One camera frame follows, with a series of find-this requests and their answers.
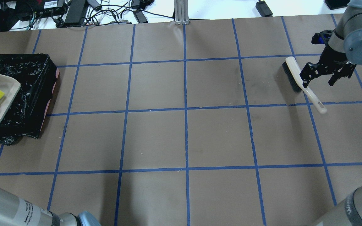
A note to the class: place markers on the black power brick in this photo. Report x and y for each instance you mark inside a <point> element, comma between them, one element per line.
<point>263,9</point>

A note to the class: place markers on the beige hand brush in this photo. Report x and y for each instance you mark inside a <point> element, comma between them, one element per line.
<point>292,71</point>

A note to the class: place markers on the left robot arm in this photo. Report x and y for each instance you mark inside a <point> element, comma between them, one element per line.
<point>15,211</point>

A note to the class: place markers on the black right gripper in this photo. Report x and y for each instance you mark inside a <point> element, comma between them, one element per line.
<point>334,56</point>

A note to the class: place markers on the aluminium frame post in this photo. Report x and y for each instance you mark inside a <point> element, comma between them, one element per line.
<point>181,12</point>

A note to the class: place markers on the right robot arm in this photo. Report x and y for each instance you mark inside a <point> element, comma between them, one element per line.
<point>347,39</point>

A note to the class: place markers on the bin with black bag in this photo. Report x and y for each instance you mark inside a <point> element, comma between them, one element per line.
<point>37,75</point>

